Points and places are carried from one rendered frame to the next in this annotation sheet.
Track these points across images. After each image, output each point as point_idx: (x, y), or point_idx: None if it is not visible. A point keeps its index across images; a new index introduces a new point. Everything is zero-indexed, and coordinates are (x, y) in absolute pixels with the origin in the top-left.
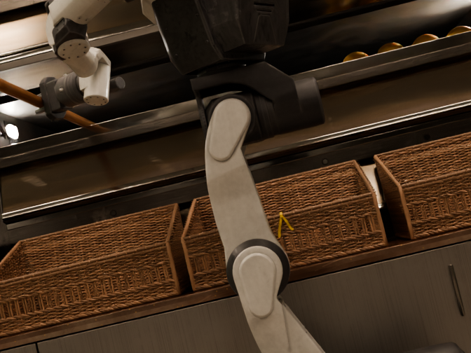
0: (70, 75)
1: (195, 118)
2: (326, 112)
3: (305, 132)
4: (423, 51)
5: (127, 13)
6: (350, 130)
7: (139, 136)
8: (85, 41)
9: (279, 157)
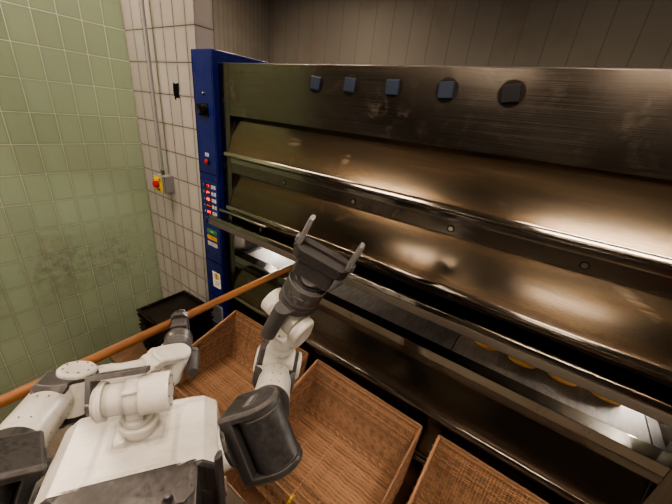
0: (164, 344)
1: (337, 317)
2: (423, 380)
3: (400, 381)
4: (537, 411)
5: (318, 224)
6: (428, 411)
7: None
8: (68, 426)
9: None
